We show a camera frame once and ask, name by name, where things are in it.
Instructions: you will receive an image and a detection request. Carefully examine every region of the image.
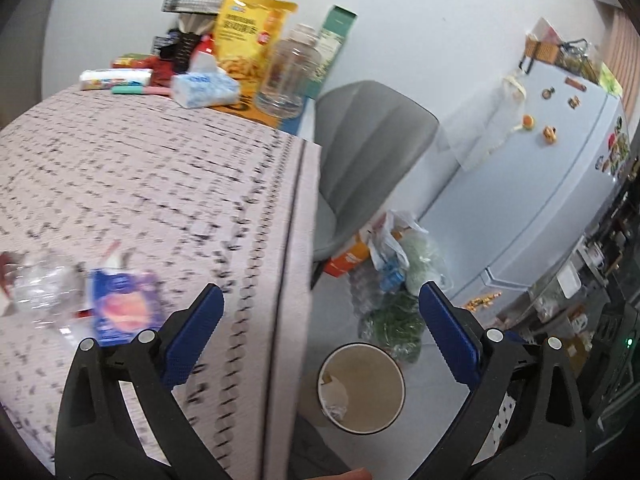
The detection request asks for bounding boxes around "white paper towel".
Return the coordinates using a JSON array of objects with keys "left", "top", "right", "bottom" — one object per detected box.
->
[{"left": 318, "top": 373, "right": 349, "bottom": 422}]

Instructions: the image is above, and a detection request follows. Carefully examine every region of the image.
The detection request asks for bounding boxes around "round trash bin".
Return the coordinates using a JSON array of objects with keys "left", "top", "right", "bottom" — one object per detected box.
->
[{"left": 316, "top": 342, "right": 406, "bottom": 436}]

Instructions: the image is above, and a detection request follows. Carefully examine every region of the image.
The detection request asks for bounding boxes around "left hand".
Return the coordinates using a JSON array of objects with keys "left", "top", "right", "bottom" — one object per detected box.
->
[{"left": 314, "top": 468, "right": 372, "bottom": 480}]

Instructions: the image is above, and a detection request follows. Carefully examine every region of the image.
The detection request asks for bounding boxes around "green vegetables bag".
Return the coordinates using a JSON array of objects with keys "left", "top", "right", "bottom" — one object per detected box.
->
[{"left": 358, "top": 292, "right": 425, "bottom": 364}]

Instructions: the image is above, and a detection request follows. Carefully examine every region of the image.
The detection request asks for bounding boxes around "blue tissue pack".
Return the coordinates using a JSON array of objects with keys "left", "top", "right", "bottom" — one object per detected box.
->
[{"left": 88, "top": 269, "right": 165, "bottom": 347}]

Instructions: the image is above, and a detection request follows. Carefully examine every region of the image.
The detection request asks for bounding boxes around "blue water bottle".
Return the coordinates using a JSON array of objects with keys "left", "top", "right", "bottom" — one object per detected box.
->
[{"left": 378, "top": 258, "right": 405, "bottom": 294}]

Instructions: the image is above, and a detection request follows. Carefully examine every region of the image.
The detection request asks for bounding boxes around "white plastic bag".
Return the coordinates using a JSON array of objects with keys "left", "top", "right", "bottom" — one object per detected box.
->
[{"left": 369, "top": 210, "right": 454, "bottom": 297}]

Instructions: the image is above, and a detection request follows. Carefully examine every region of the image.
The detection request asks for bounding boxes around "orange carton box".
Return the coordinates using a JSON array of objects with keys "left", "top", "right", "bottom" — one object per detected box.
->
[{"left": 323, "top": 230, "right": 371, "bottom": 278}]

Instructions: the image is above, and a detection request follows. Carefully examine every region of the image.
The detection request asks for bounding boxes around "clear crumpled plastic bottle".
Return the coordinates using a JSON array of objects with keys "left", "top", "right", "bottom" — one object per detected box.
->
[{"left": 11, "top": 249, "right": 86, "bottom": 330}]

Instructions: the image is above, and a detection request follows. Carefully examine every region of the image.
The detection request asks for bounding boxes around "light blue refrigerator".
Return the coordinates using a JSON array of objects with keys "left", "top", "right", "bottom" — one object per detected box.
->
[{"left": 422, "top": 63, "right": 634, "bottom": 308}]

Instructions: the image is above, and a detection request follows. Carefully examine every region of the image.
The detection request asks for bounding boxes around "grey upholstered chair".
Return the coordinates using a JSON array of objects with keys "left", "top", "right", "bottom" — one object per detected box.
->
[{"left": 314, "top": 80, "right": 439, "bottom": 262}]

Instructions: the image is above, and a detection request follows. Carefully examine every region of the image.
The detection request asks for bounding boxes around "blue white tissue package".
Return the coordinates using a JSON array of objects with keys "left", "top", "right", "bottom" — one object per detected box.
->
[{"left": 170, "top": 72, "right": 241, "bottom": 108}]

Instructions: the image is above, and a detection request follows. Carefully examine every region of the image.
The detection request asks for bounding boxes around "clear glass jar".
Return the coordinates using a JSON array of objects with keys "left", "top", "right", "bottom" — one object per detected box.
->
[{"left": 255, "top": 24, "right": 321, "bottom": 119}]

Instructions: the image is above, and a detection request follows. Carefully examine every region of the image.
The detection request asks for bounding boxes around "white roll package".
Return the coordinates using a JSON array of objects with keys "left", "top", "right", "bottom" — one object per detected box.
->
[{"left": 79, "top": 68, "right": 153, "bottom": 90}]

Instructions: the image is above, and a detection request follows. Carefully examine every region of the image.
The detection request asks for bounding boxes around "yellow snack bag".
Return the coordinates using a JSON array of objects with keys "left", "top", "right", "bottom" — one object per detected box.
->
[{"left": 214, "top": 0, "right": 298, "bottom": 127}]

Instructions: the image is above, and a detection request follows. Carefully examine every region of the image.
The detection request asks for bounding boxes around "green tall box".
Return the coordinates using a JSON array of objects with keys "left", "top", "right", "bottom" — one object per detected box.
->
[{"left": 306, "top": 6, "right": 357, "bottom": 99}]

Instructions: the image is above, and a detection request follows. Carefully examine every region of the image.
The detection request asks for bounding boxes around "grey keyboard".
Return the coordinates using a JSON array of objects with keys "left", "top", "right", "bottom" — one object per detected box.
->
[{"left": 162, "top": 0, "right": 224, "bottom": 14}]

